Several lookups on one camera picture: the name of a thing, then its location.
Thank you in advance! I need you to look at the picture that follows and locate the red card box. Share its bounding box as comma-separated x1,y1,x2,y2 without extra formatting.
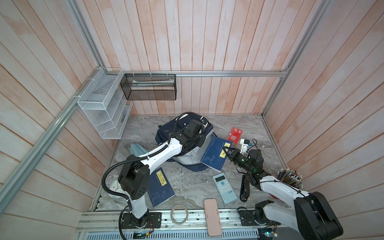
227,127,243,145

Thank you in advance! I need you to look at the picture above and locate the white wire mesh shelf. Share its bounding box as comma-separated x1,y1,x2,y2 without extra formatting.
78,68,132,140

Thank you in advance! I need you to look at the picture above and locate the pink pencil case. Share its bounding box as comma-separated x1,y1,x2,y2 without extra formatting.
204,199,223,237

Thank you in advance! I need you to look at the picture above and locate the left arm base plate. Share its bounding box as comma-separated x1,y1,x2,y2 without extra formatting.
121,212,162,229

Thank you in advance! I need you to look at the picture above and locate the light blue calculator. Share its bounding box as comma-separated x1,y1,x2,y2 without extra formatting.
213,173,238,204

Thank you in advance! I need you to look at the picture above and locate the mint alarm clock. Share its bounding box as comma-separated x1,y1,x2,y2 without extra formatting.
109,180,124,199

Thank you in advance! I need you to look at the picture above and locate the navy blue student backpack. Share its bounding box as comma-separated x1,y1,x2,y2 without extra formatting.
155,112,214,172

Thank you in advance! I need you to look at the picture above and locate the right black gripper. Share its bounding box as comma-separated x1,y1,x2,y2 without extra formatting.
223,145,253,174

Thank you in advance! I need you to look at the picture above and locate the clear tape roll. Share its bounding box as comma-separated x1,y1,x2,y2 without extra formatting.
170,204,189,225

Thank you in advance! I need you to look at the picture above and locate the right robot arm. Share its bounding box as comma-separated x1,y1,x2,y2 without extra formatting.
222,147,344,240

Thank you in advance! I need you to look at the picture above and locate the black stapler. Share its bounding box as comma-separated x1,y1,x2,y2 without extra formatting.
240,174,250,202

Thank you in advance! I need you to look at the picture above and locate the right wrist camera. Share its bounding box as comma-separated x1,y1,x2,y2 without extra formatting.
240,139,251,154

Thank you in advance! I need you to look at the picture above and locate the aluminium mounting rail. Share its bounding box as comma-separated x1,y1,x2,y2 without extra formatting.
74,209,303,240

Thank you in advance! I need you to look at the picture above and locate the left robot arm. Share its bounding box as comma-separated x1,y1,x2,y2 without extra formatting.
101,113,212,222

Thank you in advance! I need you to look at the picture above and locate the black mesh wall basket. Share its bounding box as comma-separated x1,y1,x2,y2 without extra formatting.
120,74,177,101

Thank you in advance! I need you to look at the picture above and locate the red pen holder cup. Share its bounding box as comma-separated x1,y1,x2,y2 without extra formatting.
277,168,303,194

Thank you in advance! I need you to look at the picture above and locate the blue book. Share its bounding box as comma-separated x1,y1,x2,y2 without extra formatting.
200,136,233,172
148,168,175,208

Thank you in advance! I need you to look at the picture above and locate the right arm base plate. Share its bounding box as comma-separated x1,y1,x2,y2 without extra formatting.
237,208,281,227

